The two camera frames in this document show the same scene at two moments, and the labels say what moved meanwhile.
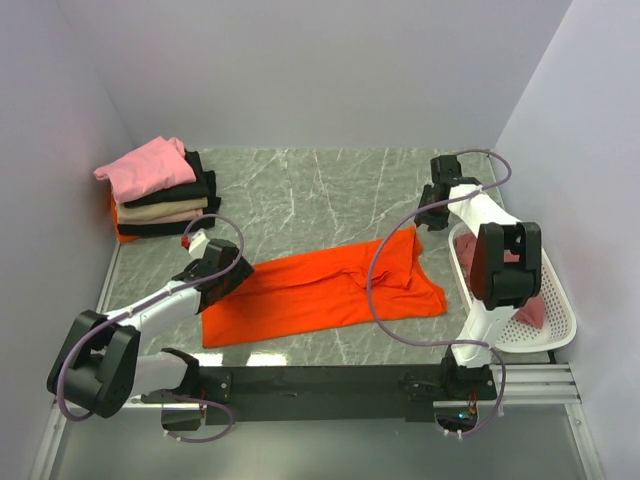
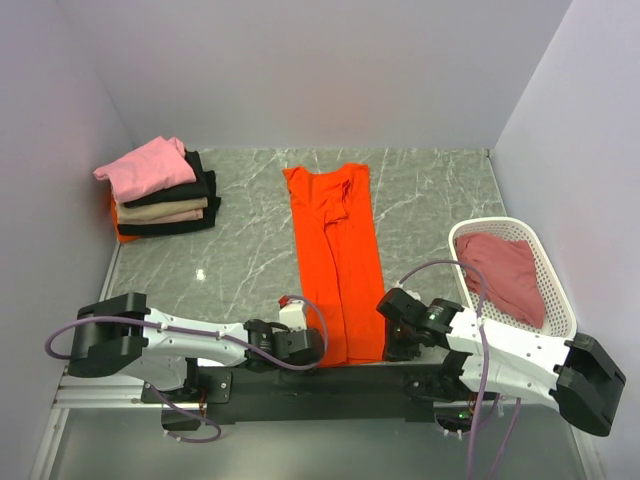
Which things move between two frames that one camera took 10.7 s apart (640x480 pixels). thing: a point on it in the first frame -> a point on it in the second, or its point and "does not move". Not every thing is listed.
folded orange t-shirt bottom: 121,237 does not move
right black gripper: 430,212 -> 395,345
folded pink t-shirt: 160,165 does not move
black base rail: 253,395 does not move
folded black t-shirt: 203,187 does not move
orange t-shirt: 324,289 -> 335,218
